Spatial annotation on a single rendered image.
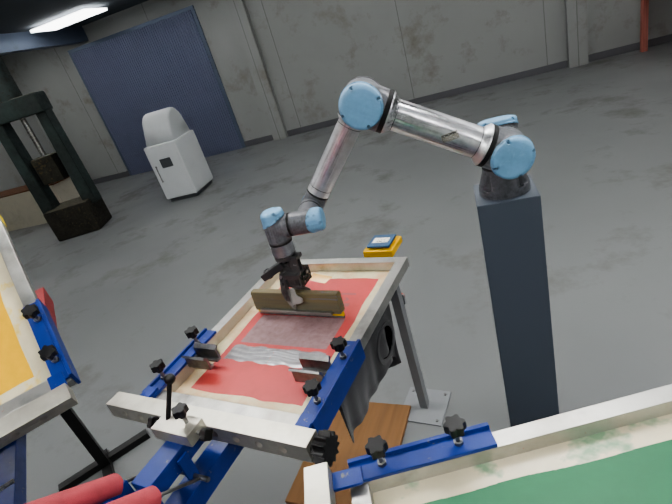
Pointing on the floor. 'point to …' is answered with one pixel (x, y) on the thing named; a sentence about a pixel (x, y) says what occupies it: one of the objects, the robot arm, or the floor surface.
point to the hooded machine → (175, 154)
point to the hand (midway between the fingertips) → (296, 303)
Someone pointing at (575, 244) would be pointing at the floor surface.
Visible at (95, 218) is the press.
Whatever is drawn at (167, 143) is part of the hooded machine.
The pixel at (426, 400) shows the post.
